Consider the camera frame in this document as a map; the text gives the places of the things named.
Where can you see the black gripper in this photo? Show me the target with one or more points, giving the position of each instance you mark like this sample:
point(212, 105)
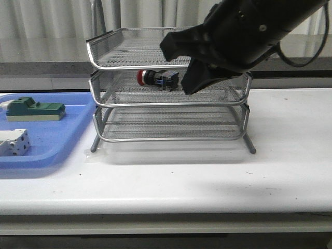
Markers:
point(234, 37)

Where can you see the red emergency stop button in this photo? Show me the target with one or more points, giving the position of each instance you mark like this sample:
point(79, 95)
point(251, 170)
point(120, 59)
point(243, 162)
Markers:
point(164, 79)

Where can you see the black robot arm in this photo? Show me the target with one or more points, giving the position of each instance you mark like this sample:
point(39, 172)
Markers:
point(293, 13)

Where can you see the grey stone counter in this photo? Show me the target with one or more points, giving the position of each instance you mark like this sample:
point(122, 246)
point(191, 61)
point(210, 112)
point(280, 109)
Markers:
point(62, 64)

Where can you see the blue plastic tray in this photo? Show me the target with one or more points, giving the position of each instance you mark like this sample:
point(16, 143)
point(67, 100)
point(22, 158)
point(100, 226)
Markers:
point(51, 141)

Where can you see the green terminal block component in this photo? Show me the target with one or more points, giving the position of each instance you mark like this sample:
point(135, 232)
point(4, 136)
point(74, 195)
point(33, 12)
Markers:
point(27, 109)

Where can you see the white electrical component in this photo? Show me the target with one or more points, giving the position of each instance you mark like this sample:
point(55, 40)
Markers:
point(14, 142)

